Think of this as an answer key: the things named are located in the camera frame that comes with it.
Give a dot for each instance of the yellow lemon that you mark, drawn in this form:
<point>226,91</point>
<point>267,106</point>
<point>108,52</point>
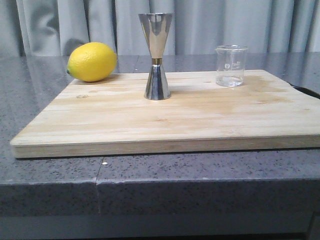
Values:
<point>92,62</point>

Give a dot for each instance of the small glass beaker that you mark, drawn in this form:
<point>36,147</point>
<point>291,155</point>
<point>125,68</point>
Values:
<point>231,60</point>

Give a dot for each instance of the wooden cutting board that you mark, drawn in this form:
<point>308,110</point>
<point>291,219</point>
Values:
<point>112,117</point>

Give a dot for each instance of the grey curtain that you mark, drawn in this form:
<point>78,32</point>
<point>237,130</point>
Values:
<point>191,27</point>

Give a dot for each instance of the steel double jigger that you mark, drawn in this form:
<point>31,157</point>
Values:
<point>156,57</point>

